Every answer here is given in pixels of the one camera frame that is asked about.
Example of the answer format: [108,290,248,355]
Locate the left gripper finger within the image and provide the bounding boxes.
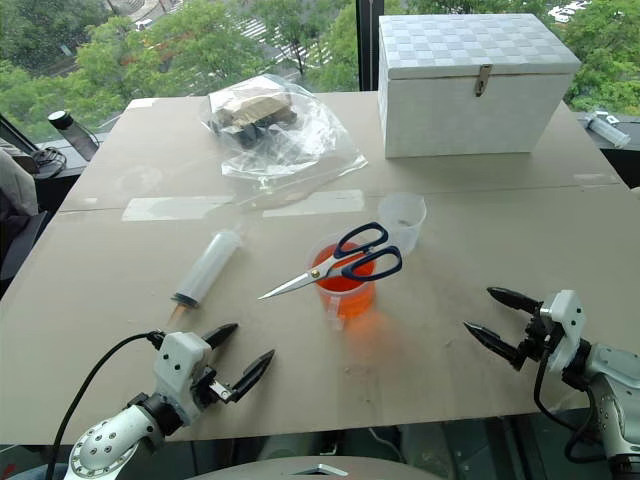
[230,348,277,402]
[202,322,240,352]

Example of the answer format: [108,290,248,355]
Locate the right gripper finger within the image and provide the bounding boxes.
[462,321,527,372]
[486,286,544,316]

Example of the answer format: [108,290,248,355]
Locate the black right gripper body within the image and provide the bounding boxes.
[517,299,557,364]

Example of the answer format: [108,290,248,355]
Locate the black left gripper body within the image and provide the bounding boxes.
[192,367,236,409]

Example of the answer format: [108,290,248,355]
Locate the large clear plastic syringe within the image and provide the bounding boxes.
[168,223,247,327]

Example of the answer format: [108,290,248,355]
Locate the large cup with orange liquid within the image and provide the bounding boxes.
[308,232,382,332]

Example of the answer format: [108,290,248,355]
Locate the small clear plastic cup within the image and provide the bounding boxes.
[376,193,428,257]

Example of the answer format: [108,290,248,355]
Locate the clear syringe with white cap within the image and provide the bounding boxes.
[581,110,633,149]

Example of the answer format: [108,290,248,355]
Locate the grey rounded robot body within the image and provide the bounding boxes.
[188,453,451,480]

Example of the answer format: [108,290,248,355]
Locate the short clear tape strip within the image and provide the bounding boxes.
[261,188,367,219]

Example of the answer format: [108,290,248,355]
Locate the black side table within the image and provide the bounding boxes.
[574,112,640,190]

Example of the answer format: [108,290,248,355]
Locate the white checkered lidded box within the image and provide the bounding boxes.
[376,13,583,160]

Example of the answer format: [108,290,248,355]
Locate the clear plastic bag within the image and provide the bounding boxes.
[198,73,370,202]

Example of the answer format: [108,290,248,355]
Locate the brown and black bag contents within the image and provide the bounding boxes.
[213,93,302,150]

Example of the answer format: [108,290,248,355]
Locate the dark chair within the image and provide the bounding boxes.
[0,208,51,297]

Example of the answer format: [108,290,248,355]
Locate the metal box latch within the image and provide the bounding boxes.
[474,64,494,98]

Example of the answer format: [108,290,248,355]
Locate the black cylindrical bottle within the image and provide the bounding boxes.
[47,109,102,162]

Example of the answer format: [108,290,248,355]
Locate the grey cloth bundle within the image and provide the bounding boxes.
[0,138,41,217]

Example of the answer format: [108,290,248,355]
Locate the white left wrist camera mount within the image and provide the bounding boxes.
[152,330,214,424]

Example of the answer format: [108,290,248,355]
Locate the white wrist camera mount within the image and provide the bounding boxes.
[539,289,587,374]
[152,330,214,424]

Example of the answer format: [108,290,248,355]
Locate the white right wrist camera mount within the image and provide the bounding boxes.
[539,289,587,374]

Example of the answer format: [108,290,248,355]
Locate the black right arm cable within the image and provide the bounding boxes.
[532,339,609,464]

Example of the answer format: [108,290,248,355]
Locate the blue-handled steel scissors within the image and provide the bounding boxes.
[256,221,404,302]

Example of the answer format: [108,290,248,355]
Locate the black coiled cable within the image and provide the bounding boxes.
[29,144,69,177]

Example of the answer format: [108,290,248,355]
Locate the black window frame post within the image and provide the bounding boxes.
[355,0,380,93]

